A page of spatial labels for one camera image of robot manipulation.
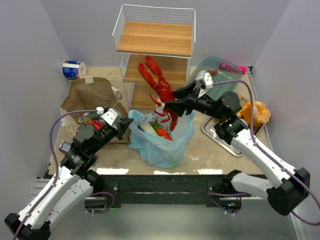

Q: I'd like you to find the red candy bag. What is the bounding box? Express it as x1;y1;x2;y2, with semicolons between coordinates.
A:
85;119;106;132

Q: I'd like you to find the green label water bottle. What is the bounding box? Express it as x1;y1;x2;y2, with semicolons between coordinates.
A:
78;111;100;125

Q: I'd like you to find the green white celery stalk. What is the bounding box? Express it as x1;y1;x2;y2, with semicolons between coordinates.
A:
138;121;159;136

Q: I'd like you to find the red chili pepper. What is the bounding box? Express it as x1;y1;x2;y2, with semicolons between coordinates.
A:
150;120;172;141

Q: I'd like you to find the red toy lobster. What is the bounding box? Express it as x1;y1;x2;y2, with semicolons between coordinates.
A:
137;55;178;132

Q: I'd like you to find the light blue plastic bag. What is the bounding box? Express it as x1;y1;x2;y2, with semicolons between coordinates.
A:
128;110;195;169

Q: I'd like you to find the twisted sugar donut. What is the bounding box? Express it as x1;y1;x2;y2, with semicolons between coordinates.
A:
253;101;271;126

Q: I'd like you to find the brown paper grocery bag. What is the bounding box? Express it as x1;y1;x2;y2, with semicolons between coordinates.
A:
59;76;133;143

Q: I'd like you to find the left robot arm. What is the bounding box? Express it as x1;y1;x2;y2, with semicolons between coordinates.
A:
4;117;133;240

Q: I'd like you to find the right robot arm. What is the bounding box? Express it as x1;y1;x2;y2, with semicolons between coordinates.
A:
164;82;311;216

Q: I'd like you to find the teal plastic food container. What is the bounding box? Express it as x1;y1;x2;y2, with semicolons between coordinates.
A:
187;56;243;100

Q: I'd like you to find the metal tray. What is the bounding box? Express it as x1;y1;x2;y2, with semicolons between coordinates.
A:
201;116;267;158

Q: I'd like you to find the red grape bunch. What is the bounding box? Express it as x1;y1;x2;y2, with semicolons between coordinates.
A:
209;69;218;76

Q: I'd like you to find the pink purple toy vegetable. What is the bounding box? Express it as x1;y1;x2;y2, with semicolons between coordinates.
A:
219;62;241;73

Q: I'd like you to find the purple chocolate bar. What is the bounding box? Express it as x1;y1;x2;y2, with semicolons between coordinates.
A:
58;141;89;161

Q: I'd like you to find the pink small object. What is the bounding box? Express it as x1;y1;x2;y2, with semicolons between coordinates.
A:
238;65;247;75

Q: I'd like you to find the blue white toilet paper roll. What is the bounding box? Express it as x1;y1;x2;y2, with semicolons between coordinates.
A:
62;60;87;80

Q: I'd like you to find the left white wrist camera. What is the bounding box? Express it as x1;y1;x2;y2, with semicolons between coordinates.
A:
96;107;122;127

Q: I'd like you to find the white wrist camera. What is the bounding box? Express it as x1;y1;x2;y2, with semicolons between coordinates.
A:
195;70;213;99
96;107;122;127

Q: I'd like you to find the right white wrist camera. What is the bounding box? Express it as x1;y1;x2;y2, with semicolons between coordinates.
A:
195;70;213;99

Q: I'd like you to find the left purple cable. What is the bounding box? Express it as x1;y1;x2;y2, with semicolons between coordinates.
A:
11;107;105;240

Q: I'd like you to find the purple cable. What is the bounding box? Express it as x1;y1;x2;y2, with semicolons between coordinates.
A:
207;79;320;227
11;107;105;240

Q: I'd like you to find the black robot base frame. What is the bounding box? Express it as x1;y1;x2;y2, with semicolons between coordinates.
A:
43;170;252;209

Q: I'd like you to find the white wire wooden shelf rack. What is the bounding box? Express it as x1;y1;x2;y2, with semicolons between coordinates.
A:
112;4;196;110

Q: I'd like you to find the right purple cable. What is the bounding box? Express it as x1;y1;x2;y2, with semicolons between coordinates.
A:
207;79;320;227

